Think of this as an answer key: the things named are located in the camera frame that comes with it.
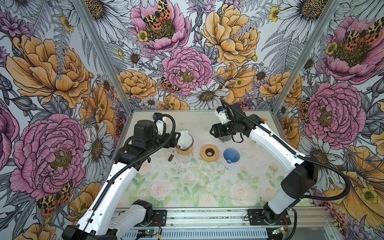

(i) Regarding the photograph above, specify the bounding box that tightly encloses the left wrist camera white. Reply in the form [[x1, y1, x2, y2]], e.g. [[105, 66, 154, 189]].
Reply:
[[153, 113, 166, 137]]

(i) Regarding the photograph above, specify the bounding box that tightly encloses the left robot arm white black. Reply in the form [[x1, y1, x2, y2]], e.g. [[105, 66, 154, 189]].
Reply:
[[62, 113, 180, 240]]

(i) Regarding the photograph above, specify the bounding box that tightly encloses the blue glass dripper cone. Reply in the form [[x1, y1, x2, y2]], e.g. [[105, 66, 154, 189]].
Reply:
[[223, 148, 241, 164]]

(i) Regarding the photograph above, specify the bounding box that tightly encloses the white paper coffee filter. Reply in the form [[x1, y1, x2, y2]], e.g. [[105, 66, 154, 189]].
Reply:
[[178, 131, 194, 151]]

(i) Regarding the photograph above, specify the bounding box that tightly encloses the aluminium front rail frame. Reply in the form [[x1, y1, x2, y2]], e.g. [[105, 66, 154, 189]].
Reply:
[[113, 205, 342, 240]]

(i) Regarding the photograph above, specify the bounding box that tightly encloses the green circuit board left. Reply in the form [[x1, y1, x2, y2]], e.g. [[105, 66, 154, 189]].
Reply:
[[136, 230, 159, 238]]

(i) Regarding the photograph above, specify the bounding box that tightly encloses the smoked grey glass carafe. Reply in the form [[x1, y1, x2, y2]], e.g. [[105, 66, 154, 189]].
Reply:
[[219, 136, 232, 143]]

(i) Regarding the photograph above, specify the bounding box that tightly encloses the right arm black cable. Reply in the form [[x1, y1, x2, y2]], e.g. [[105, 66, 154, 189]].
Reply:
[[219, 98, 351, 202]]

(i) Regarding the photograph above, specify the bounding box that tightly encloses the grey glass dripper cone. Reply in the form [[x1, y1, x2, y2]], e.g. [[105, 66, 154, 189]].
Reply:
[[177, 134, 194, 151]]

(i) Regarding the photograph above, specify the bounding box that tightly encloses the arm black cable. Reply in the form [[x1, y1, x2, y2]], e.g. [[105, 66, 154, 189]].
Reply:
[[77, 113, 177, 238], [219, 98, 351, 202]]

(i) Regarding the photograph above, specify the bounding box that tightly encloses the green circuit board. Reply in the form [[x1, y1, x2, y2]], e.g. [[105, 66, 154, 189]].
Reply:
[[136, 230, 159, 238], [271, 227, 286, 235]]

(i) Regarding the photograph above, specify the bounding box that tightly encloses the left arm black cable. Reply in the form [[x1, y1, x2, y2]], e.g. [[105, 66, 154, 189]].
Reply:
[[77, 113, 177, 238]]

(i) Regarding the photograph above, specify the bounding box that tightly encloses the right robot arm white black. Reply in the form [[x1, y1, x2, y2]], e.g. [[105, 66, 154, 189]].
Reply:
[[210, 102, 318, 225]]

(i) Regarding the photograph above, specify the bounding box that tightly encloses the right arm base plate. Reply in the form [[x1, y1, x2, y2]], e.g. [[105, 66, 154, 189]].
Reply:
[[245, 209, 292, 226]]

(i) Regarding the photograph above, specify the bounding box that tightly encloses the green circuit board right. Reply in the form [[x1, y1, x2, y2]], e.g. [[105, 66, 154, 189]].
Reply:
[[271, 227, 286, 235]]

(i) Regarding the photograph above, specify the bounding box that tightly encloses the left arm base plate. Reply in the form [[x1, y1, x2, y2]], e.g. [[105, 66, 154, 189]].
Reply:
[[141, 210, 168, 227]]

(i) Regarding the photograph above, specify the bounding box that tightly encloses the clear glass carafe brown handle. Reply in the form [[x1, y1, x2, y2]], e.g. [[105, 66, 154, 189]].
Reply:
[[168, 151, 193, 163]]

